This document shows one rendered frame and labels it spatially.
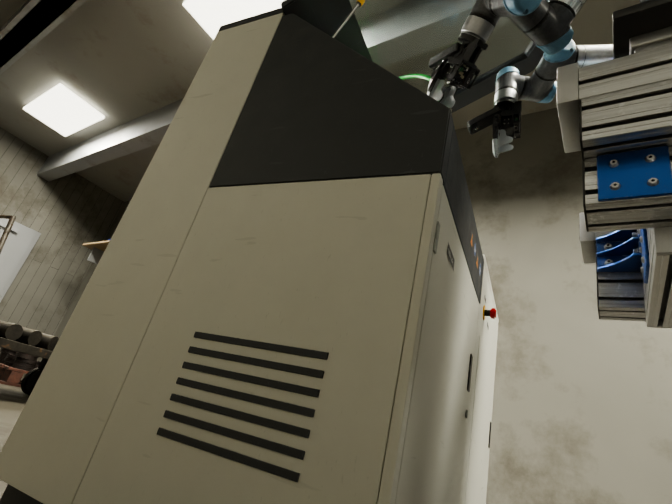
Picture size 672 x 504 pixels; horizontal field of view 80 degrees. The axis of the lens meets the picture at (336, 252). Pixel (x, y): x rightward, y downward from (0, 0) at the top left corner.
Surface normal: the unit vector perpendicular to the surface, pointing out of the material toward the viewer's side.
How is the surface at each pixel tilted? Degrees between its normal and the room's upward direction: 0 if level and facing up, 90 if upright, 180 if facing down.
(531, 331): 90
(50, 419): 90
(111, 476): 90
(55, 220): 90
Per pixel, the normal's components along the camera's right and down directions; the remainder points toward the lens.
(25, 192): 0.82, -0.04
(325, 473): -0.40, -0.46
